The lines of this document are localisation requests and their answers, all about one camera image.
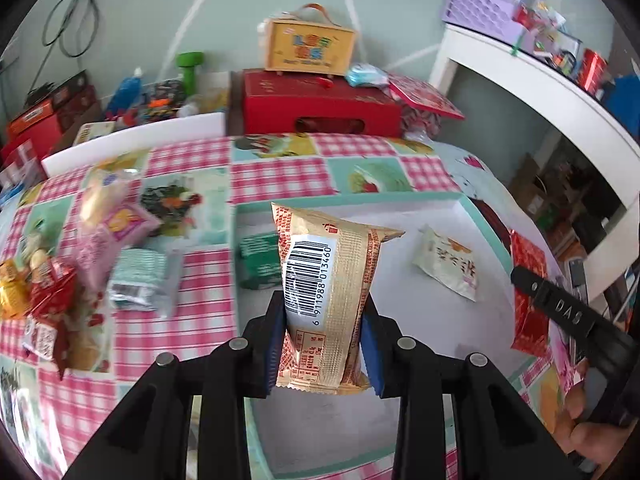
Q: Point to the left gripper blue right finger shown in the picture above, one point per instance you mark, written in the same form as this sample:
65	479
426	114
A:
373	346

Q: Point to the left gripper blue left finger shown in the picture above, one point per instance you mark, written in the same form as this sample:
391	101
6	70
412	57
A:
274	337

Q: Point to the tan brown snack packet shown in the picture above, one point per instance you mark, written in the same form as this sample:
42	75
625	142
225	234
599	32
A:
327	268

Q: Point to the red gold-lettered snack packet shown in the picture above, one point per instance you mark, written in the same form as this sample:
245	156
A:
530	324

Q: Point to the person's right hand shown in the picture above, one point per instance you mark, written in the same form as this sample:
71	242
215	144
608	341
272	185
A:
597	450

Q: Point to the teal-rimmed white tray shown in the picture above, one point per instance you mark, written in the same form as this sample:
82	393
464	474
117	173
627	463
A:
303	435

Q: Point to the cream white snack packet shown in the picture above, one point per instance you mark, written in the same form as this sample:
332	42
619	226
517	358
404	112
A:
448	262

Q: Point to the mint green snack packet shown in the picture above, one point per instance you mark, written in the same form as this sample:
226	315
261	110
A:
145	280

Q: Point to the pink plaid tablecloth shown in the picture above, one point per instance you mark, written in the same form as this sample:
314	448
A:
157	238

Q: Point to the pink snack bag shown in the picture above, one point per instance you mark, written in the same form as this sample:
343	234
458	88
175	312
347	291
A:
97	251

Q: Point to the white foam board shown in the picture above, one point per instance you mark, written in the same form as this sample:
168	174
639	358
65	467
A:
145	137

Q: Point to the clear bread bun packet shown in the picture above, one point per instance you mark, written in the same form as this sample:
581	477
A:
105	190

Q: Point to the red patterned snack packet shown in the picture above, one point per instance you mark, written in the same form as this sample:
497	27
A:
53	289

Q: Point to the large red gift box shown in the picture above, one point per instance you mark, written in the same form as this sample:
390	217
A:
301	103

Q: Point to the red white small packet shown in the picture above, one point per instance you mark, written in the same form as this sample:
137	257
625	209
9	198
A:
46	339

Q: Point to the red patterned box lid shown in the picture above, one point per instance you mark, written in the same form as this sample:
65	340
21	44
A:
420	95

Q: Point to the cardboard box of toys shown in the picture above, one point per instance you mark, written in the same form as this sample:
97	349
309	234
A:
164	110

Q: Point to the orange yellow snack packet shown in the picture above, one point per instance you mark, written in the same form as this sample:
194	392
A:
14	292

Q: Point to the white shelf unit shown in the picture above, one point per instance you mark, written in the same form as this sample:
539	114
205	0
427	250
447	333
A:
579	117

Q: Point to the light blue tissue pack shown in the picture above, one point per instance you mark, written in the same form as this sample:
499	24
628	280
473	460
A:
366	75

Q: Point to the blue plastic bottle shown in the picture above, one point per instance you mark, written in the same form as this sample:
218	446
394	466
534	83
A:
125	96

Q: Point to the green dumbbell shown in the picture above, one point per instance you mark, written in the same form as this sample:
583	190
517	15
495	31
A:
188	62

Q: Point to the red flat box stack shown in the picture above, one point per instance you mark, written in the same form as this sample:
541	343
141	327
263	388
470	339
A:
45	124

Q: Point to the yellow handled gift box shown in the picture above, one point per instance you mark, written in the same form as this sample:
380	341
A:
307	41

